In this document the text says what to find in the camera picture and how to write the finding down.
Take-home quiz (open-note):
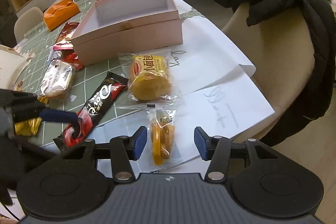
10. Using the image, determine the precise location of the round biscuit red-end packet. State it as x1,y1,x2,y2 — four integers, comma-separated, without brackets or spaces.
38,60,75,100

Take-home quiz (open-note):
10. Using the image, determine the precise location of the small bread yellow wrapper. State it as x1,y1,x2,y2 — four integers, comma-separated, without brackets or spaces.
116,49,181,109

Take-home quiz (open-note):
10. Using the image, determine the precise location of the black red chocolate bar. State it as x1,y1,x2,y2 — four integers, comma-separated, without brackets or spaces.
54,72,128,151

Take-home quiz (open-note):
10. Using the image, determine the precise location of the red spicy snack pouch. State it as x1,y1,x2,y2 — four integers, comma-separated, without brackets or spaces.
55,22,79,44

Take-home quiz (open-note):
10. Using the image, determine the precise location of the gold foil candy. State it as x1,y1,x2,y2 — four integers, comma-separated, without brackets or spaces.
14,117,42,136

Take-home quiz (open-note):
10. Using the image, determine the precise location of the orange cracker clear packet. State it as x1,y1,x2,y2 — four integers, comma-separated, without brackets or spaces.
147,105,182,173

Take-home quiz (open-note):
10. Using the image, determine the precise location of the red flat sachet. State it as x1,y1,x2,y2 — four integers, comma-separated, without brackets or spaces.
52,42,83,71

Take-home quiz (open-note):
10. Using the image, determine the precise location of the cream cloth bag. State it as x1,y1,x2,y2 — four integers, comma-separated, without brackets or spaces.
0,45,35,89

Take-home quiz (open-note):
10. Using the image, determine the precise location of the beige dining chair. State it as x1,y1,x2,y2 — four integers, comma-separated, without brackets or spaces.
14,7,43,44

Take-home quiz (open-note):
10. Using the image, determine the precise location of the orange tissue box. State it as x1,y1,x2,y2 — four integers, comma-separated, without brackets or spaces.
43,0,80,31

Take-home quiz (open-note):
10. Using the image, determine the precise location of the pink open gift box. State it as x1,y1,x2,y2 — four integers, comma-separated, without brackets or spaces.
71,0,183,66

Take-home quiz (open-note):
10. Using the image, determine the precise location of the beige armchair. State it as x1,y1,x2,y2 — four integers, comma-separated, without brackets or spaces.
223,3,314,143

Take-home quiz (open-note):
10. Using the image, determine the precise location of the black jacket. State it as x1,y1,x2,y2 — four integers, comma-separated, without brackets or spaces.
223,0,335,146

